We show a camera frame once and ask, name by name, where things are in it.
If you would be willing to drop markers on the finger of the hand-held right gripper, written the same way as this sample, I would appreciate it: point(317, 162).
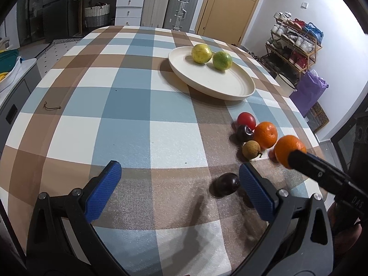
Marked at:
point(313, 168)

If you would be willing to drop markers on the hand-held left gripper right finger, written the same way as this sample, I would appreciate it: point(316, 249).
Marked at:
point(256, 192)

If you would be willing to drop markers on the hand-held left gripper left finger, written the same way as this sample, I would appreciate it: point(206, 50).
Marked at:
point(103, 191)

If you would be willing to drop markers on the dark purple plum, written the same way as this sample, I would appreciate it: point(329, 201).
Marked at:
point(226, 184)

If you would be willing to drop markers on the orange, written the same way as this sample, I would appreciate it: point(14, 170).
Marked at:
point(266, 135)
point(283, 149)

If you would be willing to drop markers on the brown round fruit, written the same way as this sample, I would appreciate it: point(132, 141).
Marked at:
point(251, 150)

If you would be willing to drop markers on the dark plum with calyx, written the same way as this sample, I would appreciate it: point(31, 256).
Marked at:
point(244, 134)

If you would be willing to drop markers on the large red tomato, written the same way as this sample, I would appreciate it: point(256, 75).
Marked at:
point(246, 119)

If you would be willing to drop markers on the cream round plate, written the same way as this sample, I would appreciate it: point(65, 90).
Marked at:
point(218, 83)

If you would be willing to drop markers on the person's right hand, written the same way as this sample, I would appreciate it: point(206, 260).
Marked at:
point(333, 217)

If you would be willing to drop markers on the patterned doormat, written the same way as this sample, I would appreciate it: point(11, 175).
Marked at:
point(319, 116)

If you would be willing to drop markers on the checkered tablecloth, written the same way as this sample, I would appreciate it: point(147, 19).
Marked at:
point(129, 120)

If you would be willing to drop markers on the purple plastic bag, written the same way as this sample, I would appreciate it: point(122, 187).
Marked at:
point(309, 92)

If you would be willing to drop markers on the white bucket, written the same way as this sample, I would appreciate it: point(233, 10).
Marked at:
point(284, 84)

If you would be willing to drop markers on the brown rubber band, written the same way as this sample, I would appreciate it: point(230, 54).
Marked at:
point(51, 108)

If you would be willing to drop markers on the wooden shoe rack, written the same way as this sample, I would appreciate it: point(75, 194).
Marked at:
point(313, 54)

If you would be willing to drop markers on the dark floor shoes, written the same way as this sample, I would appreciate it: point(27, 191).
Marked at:
point(263, 60)

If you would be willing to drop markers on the grey low cabinet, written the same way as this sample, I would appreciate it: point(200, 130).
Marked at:
point(20, 97)

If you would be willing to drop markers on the group of shoes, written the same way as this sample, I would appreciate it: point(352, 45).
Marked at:
point(299, 40)

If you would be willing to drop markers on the green citrus fruit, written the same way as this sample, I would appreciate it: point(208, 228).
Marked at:
point(222, 61)

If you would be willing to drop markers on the white storage bin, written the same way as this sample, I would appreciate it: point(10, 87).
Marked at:
point(14, 73)

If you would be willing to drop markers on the yellow-green citrus fruit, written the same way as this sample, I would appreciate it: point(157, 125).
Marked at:
point(201, 53)

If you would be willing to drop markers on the striped floor rug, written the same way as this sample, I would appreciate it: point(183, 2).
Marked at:
point(60, 46)

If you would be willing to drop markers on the wicker basket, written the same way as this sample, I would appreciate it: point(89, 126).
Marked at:
point(97, 15)

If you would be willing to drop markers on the wooden door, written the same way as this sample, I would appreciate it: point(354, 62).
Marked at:
point(230, 8)

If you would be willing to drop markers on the dark glass cabinet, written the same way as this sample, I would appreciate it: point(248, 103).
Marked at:
point(54, 17)

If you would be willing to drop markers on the white drawer cabinet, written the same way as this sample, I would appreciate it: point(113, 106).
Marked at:
point(129, 10)

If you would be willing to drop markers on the beige suitcase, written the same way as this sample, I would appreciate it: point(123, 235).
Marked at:
point(156, 4)

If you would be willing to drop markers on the silver suitcase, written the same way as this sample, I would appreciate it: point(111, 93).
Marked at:
point(181, 8)

